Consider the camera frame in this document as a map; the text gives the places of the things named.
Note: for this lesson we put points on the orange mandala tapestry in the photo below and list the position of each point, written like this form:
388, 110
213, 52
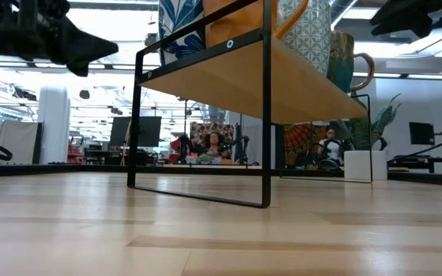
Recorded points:
297, 138

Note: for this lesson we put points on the person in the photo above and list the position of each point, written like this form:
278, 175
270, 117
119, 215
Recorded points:
332, 147
214, 140

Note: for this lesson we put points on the green artificial plant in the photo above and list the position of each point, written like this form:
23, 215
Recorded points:
378, 126

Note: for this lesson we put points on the large black monitor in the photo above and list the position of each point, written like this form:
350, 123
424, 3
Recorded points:
148, 132

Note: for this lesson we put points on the red patterned tapestry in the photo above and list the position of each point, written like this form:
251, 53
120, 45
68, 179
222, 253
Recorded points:
198, 130

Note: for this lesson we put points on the black low desk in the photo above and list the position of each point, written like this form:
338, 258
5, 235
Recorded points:
413, 158

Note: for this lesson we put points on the orange mug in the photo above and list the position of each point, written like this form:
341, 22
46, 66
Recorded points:
236, 27

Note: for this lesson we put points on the white mug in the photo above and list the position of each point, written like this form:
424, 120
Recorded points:
311, 38

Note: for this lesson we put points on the white partition screen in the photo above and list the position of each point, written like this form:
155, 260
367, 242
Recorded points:
25, 142

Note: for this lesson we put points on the black table edge rail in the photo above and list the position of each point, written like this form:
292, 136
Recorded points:
52, 168

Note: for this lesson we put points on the black background robot arm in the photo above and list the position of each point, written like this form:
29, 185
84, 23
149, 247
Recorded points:
242, 149
184, 147

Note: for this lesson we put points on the wooden shelf riser, black frame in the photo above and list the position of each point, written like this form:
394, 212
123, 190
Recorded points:
244, 84

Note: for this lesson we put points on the white round pillar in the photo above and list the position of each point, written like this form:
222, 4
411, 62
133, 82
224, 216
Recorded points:
54, 126

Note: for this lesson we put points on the dark office desk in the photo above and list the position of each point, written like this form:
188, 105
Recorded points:
102, 153

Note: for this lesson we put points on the red cart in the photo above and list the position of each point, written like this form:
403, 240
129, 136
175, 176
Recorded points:
76, 153

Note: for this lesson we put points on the blue leaf print mug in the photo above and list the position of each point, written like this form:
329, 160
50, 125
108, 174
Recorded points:
184, 48

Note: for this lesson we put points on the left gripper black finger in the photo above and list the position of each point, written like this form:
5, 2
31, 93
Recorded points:
78, 69
79, 44

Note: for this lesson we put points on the silver ceiling duct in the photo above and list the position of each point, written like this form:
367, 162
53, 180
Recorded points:
340, 11

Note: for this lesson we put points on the black ceiling speaker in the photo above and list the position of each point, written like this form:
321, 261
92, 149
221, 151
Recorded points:
84, 94

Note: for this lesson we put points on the long ceiling light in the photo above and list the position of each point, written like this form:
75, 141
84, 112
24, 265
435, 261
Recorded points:
388, 74

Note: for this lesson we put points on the teal and yellow glazed mug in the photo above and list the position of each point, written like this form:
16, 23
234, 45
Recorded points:
340, 61

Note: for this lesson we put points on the black monitor on arm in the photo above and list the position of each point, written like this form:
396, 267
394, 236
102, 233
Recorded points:
421, 133

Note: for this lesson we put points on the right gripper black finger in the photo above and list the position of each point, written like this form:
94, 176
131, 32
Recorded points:
413, 7
401, 25

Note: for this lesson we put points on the white planter pot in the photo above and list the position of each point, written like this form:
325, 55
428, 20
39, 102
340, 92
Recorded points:
359, 165

